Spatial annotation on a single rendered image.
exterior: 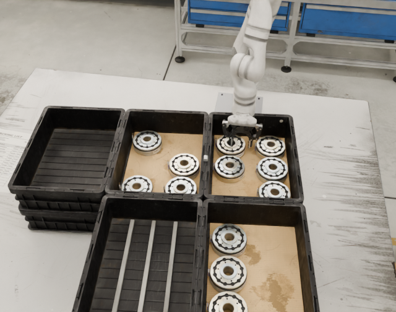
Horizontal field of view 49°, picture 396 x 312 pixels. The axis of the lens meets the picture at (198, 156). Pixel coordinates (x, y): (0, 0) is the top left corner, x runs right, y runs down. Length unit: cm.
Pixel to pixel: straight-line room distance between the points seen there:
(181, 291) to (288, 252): 34
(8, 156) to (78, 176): 43
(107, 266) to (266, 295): 46
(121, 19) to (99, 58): 63
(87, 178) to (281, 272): 71
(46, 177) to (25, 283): 35
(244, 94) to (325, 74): 218
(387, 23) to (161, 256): 250
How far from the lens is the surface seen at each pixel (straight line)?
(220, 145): 157
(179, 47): 346
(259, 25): 130
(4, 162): 188
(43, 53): 383
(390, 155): 298
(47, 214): 150
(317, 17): 328
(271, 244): 135
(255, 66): 131
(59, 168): 160
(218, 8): 328
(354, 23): 333
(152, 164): 154
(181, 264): 130
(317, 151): 183
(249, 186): 148
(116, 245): 136
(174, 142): 162
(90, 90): 213
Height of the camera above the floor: 195
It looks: 46 degrees down
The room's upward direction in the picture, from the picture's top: straight up
